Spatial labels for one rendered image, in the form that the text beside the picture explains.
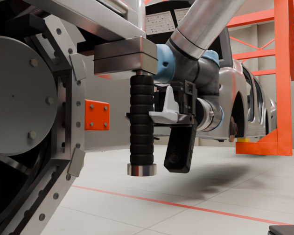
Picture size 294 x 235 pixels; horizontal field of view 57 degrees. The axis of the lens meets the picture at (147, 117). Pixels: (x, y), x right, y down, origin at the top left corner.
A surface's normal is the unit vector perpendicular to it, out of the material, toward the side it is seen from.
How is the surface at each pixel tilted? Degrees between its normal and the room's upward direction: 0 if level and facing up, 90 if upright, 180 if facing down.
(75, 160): 90
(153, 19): 143
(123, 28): 90
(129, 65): 90
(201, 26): 121
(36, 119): 90
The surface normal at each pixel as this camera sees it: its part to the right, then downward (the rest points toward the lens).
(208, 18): -0.20, 0.47
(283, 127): -0.50, -0.05
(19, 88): 0.87, -0.03
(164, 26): -0.31, 0.75
